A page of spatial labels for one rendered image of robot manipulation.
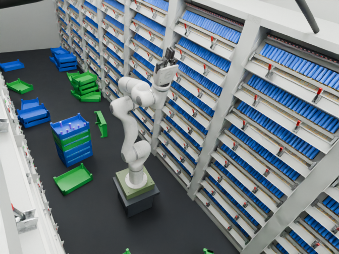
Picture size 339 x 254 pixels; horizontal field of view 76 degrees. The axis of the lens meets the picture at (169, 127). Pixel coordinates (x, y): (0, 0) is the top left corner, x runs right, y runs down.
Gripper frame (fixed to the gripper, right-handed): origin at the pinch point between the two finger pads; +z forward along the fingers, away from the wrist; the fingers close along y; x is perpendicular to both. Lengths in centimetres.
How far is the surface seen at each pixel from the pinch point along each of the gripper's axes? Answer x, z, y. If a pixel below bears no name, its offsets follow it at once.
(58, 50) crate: 325, -232, -38
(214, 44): 21, -20, -58
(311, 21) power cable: -23, 21, -52
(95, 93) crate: 177, -211, -44
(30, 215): -40, 10, 61
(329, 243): -109, -61, -54
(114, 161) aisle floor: 44, -177, -6
